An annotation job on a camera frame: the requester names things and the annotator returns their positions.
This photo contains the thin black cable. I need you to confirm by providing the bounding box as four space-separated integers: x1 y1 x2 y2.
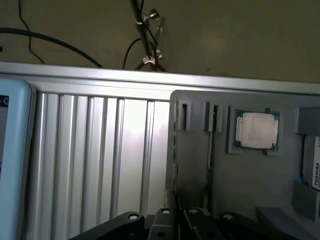
18 0 44 65
121 37 141 70

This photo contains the black stand with clamps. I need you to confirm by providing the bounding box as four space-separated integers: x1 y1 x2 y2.
128 0 167 73

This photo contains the thick black cable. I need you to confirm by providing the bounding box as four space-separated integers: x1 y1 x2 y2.
0 26 104 69

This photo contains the silver hard disk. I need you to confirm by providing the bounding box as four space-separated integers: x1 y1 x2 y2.
301 134 320 193

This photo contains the CPU with silver lid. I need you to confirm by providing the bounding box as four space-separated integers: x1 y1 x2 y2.
233 111 280 152

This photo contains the grey parts rack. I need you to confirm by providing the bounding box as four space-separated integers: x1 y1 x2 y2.
164 88 320 240

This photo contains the light blue teach pendant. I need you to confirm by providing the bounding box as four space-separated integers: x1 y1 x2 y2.
0 78 35 240

